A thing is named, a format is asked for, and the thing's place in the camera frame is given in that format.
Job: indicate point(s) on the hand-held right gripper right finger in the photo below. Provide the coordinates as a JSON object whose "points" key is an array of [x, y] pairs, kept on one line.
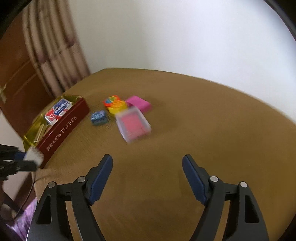
{"points": [[195, 180]]}

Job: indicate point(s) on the round red tape measure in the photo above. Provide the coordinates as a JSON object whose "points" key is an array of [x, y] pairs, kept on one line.
{"points": [[112, 100]]}

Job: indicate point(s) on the purple patterned cloth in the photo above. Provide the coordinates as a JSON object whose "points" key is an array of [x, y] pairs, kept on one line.
{"points": [[23, 220]]}

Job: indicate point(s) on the clear playing card box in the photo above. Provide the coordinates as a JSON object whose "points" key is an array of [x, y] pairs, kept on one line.
{"points": [[59, 111]]}

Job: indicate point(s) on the clear box with pink insert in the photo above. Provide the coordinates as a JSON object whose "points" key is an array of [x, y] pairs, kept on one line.
{"points": [[133, 125]]}

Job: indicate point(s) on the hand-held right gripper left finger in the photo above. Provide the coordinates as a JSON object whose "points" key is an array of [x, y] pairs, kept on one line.
{"points": [[101, 178]]}

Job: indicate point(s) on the yellow striped block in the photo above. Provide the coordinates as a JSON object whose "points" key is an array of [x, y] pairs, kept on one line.
{"points": [[118, 109]]}

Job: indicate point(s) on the beige patterned curtain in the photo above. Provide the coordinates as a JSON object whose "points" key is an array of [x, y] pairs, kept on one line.
{"points": [[53, 46]]}

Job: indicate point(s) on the brown wooden door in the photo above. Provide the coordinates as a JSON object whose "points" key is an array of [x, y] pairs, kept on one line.
{"points": [[23, 76]]}

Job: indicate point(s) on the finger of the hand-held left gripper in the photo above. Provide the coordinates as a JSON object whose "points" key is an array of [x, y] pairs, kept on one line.
{"points": [[20, 166], [18, 156]]}

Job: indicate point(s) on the red tin box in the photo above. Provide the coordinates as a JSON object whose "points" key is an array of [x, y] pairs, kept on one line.
{"points": [[62, 134]]}

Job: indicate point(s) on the blue candy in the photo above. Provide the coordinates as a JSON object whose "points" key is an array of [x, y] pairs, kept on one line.
{"points": [[98, 118]]}

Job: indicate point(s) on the pink eraser block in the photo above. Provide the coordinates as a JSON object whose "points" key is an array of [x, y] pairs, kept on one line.
{"points": [[140, 103]]}

